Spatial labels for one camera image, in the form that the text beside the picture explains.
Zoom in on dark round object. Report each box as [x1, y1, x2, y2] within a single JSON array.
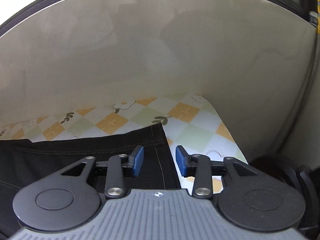
[[250, 155, 320, 240]]

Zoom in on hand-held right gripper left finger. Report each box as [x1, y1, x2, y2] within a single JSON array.
[[54, 145, 145, 199]]

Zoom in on small labelled container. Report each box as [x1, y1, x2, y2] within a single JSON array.
[[309, 10, 320, 32]]

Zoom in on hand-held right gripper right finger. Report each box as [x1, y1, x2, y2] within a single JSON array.
[[175, 145, 265, 199]]

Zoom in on floral checked tablecloth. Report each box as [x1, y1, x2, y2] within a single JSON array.
[[0, 93, 248, 195]]

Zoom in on black pants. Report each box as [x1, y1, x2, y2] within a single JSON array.
[[0, 124, 182, 233]]

